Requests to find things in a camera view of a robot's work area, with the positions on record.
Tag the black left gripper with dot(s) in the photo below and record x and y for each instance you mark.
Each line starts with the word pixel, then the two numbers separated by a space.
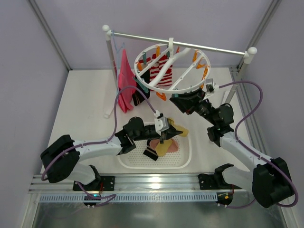
pixel 165 134

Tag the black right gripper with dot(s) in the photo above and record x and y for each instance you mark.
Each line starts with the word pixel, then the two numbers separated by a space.
pixel 192 102

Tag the teal clothes peg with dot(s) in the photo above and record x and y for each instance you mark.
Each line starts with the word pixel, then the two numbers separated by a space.
pixel 175 95

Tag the pink sock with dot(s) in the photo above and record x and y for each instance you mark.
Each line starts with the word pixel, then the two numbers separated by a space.
pixel 174 147

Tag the white round clip hanger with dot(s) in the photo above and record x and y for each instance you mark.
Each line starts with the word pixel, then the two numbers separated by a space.
pixel 194 76

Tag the yellow sock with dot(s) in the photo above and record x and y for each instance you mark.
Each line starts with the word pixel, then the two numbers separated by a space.
pixel 162 148
pixel 184 131

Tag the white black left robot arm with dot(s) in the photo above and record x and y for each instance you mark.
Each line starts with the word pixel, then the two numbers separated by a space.
pixel 62 159

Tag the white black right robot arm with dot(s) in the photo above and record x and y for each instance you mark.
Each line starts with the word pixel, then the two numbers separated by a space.
pixel 267 179

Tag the white perforated plastic basket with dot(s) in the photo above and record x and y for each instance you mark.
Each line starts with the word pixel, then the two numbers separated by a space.
pixel 173 160

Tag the pink towel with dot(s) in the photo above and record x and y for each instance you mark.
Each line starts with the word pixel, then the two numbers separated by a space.
pixel 125 79

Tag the white metal clothes rack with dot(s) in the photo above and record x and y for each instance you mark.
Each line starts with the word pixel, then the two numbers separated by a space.
pixel 176 50

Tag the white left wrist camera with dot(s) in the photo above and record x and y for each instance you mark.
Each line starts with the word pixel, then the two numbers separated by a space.
pixel 161 124

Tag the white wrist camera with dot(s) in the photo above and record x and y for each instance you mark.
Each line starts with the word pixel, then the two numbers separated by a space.
pixel 211 87
pixel 161 124

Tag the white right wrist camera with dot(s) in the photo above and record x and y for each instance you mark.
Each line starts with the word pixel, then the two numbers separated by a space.
pixel 211 87

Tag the white slotted cable duct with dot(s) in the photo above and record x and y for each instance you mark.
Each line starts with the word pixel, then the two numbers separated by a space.
pixel 132 197

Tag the aluminium mounting rail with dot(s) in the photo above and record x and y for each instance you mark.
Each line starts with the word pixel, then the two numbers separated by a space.
pixel 128 182

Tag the blue wire hanger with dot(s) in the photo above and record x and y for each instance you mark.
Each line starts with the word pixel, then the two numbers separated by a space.
pixel 119 47

